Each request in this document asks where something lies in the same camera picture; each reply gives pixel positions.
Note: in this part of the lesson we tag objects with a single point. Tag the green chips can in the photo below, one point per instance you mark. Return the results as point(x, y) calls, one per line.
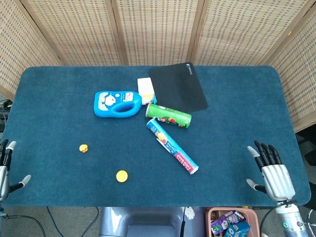
point(170, 116)

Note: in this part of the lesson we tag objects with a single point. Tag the black equipment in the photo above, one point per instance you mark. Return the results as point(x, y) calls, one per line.
point(307, 145)

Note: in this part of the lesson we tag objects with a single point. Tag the blue snack packet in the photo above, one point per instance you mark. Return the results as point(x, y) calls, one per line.
point(238, 229)

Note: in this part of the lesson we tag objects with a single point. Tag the blue table mat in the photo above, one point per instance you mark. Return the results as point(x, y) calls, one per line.
point(234, 138)

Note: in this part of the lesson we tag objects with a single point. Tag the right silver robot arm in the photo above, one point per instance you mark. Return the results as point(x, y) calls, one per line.
point(292, 219)

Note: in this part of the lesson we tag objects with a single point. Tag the black mouse pad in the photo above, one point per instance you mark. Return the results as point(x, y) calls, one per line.
point(177, 86)

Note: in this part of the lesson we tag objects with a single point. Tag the woven folding screen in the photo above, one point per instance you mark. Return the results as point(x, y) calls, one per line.
point(158, 29)

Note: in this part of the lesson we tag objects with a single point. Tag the plastic food wrap roll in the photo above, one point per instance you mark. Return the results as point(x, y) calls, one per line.
point(170, 145)

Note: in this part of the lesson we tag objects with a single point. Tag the blue detergent bottle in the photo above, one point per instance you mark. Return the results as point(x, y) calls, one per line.
point(106, 102)

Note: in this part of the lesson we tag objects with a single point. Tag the purple drink carton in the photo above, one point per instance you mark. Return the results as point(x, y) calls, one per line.
point(225, 221)

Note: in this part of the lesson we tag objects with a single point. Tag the yellow bottle cap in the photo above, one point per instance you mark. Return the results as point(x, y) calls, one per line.
point(122, 176)

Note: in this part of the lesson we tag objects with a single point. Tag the pink plastic basket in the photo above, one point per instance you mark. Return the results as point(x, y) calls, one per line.
point(208, 222)

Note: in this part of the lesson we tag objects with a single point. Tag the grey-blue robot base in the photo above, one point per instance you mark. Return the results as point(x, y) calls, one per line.
point(148, 222)

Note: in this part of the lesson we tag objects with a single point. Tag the small orange toy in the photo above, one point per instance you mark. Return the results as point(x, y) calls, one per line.
point(83, 148)

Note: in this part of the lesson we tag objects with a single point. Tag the white and yellow box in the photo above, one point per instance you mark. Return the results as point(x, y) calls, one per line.
point(145, 86)

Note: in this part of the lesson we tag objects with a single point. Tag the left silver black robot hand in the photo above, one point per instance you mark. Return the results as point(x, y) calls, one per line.
point(3, 177)

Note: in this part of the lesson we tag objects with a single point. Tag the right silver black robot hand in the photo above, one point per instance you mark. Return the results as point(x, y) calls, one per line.
point(277, 181)

